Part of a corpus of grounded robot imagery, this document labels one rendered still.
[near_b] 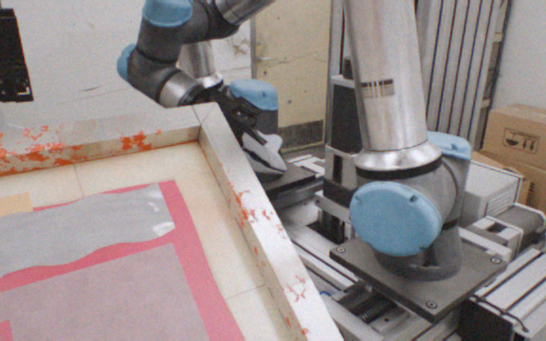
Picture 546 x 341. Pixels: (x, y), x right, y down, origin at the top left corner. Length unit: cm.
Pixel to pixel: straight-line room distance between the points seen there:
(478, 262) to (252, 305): 48
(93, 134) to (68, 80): 331
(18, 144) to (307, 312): 37
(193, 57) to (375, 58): 59
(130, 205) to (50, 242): 9
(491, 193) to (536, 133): 266
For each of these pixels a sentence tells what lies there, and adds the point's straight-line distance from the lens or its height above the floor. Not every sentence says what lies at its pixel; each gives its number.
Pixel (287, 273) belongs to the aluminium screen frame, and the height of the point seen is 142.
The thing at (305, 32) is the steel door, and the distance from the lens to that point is 472.
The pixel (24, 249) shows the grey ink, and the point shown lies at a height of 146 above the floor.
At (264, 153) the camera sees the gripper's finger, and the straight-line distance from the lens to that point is 74.
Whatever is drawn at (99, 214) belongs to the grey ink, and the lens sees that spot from 56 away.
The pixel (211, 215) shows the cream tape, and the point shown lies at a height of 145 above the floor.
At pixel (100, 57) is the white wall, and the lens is 391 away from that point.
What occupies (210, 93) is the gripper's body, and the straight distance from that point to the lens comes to 84.
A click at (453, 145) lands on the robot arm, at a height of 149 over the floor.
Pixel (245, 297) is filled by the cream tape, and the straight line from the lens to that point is 53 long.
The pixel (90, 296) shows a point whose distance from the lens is 52.
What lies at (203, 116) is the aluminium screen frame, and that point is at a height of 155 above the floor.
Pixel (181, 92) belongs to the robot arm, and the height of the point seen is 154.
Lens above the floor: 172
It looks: 23 degrees down
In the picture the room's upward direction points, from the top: straight up
